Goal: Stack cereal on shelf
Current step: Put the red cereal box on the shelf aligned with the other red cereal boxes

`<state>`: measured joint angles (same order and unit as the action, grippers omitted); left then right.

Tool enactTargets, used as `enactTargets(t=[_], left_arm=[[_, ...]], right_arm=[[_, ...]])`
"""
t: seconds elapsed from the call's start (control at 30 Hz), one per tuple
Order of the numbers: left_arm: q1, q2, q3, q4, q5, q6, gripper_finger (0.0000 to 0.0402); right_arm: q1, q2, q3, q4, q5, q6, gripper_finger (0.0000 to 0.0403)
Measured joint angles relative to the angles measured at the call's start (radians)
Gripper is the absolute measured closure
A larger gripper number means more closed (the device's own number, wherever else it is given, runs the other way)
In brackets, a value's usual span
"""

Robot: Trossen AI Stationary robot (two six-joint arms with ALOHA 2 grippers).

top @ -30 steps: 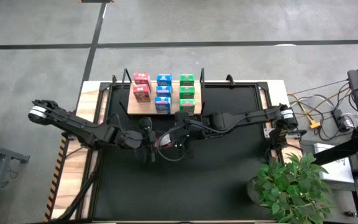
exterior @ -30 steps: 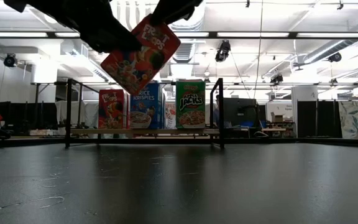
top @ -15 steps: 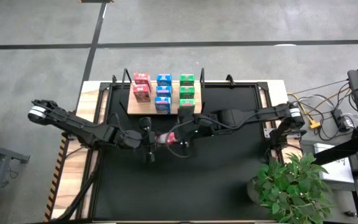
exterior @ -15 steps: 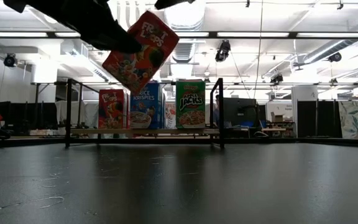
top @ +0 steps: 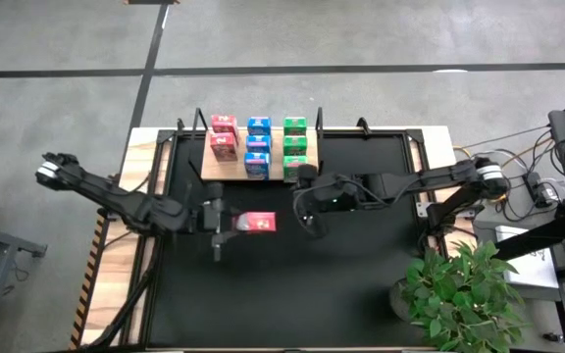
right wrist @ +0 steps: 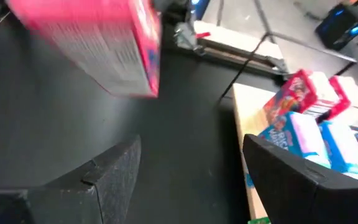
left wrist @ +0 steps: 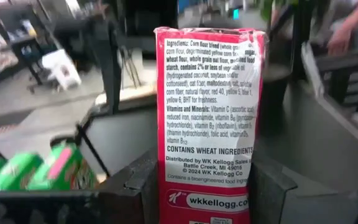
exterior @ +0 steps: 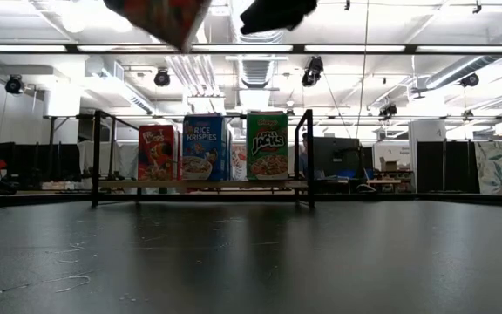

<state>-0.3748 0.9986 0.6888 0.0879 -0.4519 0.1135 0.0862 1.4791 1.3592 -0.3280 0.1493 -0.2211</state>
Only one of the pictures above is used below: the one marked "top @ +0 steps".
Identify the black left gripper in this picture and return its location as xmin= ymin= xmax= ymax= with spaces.
xmin=191 ymin=181 xmax=238 ymax=262

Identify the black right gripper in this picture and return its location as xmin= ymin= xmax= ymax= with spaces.
xmin=295 ymin=164 xmax=363 ymax=215

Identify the green Apple Jacks cereal box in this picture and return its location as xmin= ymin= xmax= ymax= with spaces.
xmin=282 ymin=116 xmax=308 ymax=136
xmin=282 ymin=155 xmax=309 ymax=183
xmin=282 ymin=135 xmax=308 ymax=156

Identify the red Froot Loops cereal box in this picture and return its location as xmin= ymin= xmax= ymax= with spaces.
xmin=211 ymin=114 xmax=240 ymax=138
xmin=231 ymin=211 xmax=278 ymax=233
xmin=209 ymin=131 xmax=239 ymax=162

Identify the blue Rice Krispies cereal box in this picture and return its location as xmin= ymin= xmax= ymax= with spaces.
xmin=246 ymin=116 xmax=273 ymax=136
xmin=245 ymin=134 xmax=273 ymax=154
xmin=243 ymin=152 xmax=272 ymax=180

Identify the light wooden shelf board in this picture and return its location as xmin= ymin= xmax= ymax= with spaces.
xmin=200 ymin=127 xmax=321 ymax=181

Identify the black table mat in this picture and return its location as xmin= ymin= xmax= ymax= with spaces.
xmin=144 ymin=134 xmax=431 ymax=349

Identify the dark plant pot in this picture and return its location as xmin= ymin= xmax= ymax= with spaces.
xmin=387 ymin=277 xmax=414 ymax=323

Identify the green leafy plant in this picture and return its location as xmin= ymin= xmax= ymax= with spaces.
xmin=399 ymin=239 xmax=533 ymax=353

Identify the black power adapter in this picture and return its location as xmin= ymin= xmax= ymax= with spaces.
xmin=525 ymin=171 xmax=558 ymax=207

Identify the white paper sheet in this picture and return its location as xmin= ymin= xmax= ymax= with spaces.
xmin=495 ymin=229 xmax=561 ymax=290

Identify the black metal shelf frame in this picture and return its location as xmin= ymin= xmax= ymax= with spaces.
xmin=186 ymin=106 xmax=326 ymax=183

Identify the black diagonal frame strut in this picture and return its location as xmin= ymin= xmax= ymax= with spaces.
xmin=83 ymin=277 xmax=150 ymax=350
xmin=493 ymin=195 xmax=565 ymax=262

